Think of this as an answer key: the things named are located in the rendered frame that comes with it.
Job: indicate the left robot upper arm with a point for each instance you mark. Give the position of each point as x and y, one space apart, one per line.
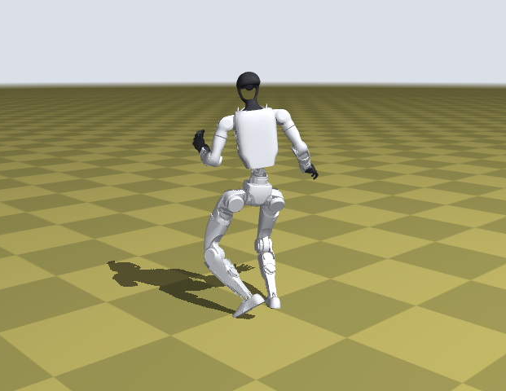
226 124

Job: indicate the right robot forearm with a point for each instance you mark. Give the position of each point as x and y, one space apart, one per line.
304 161

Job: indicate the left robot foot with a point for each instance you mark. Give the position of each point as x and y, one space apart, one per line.
246 306

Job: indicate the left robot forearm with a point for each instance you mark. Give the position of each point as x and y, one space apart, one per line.
204 156

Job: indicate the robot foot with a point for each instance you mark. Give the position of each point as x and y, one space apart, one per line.
246 306
273 302

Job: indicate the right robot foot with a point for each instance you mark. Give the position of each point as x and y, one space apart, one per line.
273 302

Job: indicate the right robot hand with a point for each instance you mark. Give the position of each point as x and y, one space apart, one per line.
313 171

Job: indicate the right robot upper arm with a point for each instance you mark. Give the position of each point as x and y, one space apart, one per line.
283 118

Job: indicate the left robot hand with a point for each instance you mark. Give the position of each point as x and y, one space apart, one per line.
199 142

